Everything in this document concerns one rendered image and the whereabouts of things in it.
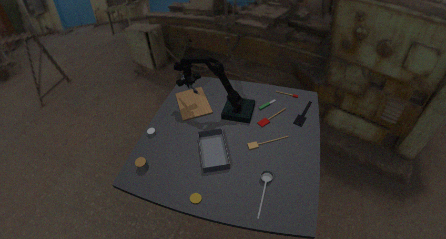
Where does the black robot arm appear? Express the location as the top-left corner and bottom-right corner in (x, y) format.
(174, 55), (243, 114)

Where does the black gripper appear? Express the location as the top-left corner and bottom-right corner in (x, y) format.
(176, 72), (201, 88)

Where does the olive-yellow flat disc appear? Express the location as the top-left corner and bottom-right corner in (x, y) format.
(190, 193), (202, 204)

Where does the grey short cylinder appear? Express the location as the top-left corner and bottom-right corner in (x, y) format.
(147, 127), (156, 137)

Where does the grey long-handled pan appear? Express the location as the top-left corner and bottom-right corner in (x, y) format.
(257, 170), (273, 219)

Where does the wooden board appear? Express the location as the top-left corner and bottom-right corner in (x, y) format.
(176, 87), (213, 122)

